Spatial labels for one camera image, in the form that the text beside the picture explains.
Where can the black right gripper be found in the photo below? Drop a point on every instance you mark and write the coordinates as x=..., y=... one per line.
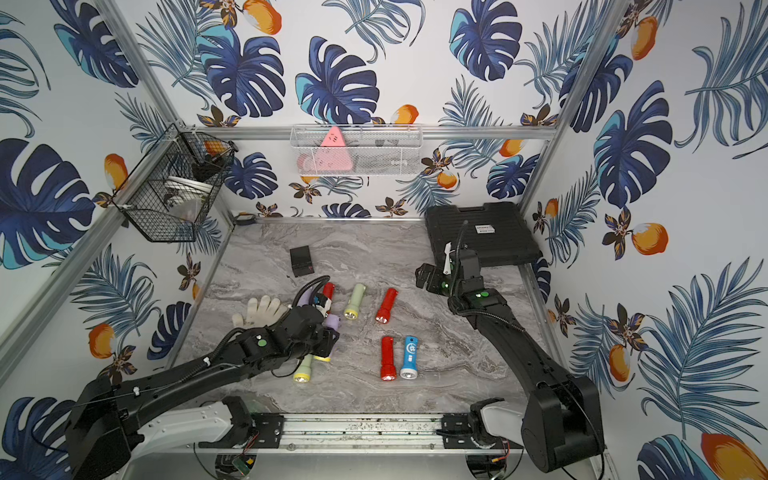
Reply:
x=432, y=287

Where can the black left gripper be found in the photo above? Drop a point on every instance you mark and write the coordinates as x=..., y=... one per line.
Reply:
x=327, y=342

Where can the purple flashlight front row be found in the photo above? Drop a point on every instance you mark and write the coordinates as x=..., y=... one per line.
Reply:
x=332, y=321

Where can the green flashlight back row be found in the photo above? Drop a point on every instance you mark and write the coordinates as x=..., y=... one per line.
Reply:
x=352, y=308

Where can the red flashlight front row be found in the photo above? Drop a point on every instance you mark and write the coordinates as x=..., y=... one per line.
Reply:
x=388, y=371

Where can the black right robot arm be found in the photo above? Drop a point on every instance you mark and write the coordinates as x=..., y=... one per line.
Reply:
x=528, y=360

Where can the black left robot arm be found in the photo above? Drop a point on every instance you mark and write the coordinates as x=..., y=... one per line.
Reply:
x=102, y=428

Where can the blue flashlight front right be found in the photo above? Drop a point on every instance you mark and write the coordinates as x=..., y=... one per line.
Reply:
x=409, y=369

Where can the white work glove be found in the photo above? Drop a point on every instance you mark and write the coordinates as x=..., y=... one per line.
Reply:
x=260, y=312

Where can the small black box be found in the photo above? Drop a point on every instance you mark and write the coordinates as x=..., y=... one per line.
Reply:
x=301, y=261

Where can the large black tool case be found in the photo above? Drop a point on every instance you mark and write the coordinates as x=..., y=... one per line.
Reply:
x=497, y=232

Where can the black tape roll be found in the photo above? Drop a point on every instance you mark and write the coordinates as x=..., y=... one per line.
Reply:
x=245, y=219

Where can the pink triangle item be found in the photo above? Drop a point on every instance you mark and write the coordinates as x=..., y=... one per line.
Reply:
x=332, y=156

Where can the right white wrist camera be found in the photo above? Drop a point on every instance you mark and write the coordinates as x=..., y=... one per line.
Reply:
x=448, y=265

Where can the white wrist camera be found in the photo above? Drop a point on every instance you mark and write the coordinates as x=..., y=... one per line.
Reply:
x=324, y=306
x=448, y=265

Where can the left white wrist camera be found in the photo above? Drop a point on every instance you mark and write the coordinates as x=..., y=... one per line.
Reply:
x=324, y=306

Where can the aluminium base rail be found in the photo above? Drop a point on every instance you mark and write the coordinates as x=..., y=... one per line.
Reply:
x=220, y=427

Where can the clear mesh wall tray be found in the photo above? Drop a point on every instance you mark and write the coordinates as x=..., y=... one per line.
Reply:
x=376, y=150

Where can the black wire basket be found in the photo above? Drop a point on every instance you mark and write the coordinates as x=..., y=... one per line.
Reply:
x=169, y=195

